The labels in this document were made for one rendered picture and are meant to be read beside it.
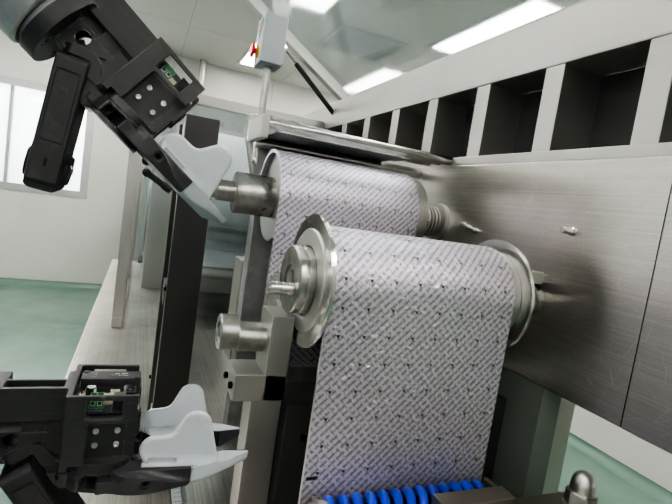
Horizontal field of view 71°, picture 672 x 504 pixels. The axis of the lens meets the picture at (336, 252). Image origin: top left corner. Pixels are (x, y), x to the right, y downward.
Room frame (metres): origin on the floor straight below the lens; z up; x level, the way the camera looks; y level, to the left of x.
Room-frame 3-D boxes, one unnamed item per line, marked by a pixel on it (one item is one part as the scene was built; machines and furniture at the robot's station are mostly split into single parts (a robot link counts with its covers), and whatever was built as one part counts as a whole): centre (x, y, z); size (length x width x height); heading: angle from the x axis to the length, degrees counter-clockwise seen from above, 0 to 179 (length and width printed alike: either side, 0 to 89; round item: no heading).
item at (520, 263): (0.62, -0.21, 1.25); 0.15 x 0.01 x 0.15; 23
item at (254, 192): (0.74, 0.14, 1.33); 0.06 x 0.06 x 0.06; 23
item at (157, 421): (0.44, 0.12, 1.11); 0.09 x 0.03 x 0.06; 122
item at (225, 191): (0.71, 0.20, 1.33); 0.06 x 0.03 x 0.03; 113
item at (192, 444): (0.39, 0.10, 1.11); 0.09 x 0.03 x 0.06; 104
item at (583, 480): (0.52, -0.32, 1.05); 0.04 x 0.04 x 0.04
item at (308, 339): (0.51, 0.03, 1.25); 0.15 x 0.01 x 0.15; 23
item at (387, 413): (0.51, -0.11, 1.11); 0.23 x 0.01 x 0.18; 113
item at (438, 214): (0.86, -0.15, 1.33); 0.07 x 0.07 x 0.07; 23
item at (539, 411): (1.64, 0.12, 1.02); 2.24 x 0.04 x 0.24; 23
